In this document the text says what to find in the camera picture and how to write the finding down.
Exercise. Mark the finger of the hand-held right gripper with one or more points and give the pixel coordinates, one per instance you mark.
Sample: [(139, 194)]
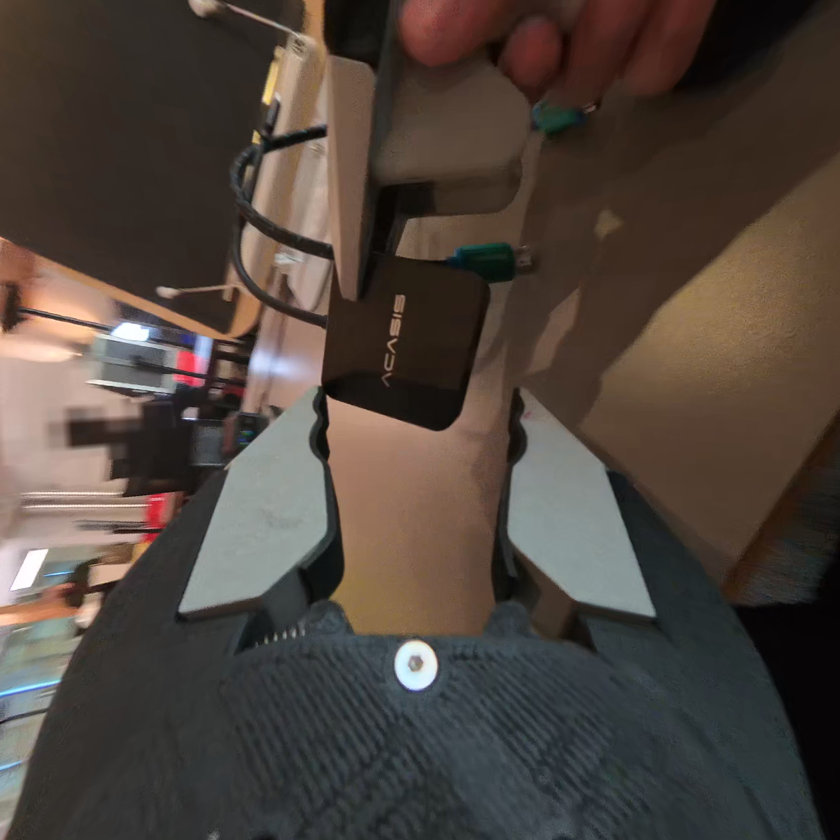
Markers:
[(453, 144), (351, 177)]

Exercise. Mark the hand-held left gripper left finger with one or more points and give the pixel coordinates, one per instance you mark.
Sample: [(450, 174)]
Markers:
[(262, 512)]

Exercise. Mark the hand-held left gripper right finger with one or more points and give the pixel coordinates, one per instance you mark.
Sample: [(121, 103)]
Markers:
[(571, 525)]

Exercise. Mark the black video capture adapter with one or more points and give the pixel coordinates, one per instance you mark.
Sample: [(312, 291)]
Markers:
[(407, 348)]

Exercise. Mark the person's right hand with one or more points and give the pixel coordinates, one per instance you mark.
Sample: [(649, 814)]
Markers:
[(577, 39)]

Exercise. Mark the black studio light panel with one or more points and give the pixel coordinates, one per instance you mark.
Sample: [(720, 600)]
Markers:
[(131, 364)]

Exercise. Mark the black wood-edged board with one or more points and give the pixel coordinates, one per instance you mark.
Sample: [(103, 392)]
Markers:
[(118, 131)]

